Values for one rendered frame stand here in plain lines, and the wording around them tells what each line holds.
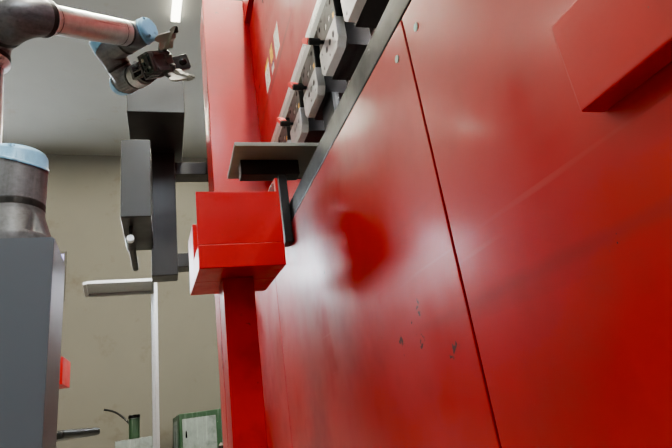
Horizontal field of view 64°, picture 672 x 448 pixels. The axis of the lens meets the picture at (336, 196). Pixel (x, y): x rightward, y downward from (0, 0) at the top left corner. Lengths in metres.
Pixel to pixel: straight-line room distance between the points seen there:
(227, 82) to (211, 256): 1.59
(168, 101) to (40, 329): 1.67
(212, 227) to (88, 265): 10.17
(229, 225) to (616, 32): 0.79
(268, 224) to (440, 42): 0.56
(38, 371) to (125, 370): 9.64
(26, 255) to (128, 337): 9.69
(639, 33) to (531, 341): 0.25
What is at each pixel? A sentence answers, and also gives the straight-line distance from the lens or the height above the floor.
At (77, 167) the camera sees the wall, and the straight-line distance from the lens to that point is 11.93.
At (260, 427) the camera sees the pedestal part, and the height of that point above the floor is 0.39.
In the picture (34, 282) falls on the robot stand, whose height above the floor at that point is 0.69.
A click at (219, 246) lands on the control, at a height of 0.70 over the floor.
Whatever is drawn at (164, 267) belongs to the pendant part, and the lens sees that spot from 2.69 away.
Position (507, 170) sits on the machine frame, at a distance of 0.49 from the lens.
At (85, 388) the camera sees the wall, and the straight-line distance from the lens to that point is 10.74.
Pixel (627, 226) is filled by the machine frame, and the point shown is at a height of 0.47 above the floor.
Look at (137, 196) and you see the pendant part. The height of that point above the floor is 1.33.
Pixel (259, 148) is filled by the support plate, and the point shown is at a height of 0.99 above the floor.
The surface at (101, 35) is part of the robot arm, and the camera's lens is 1.66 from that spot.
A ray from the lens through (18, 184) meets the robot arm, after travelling 1.25.
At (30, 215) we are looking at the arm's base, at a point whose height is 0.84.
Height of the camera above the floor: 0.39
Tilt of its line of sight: 22 degrees up
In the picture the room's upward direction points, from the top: 9 degrees counter-clockwise
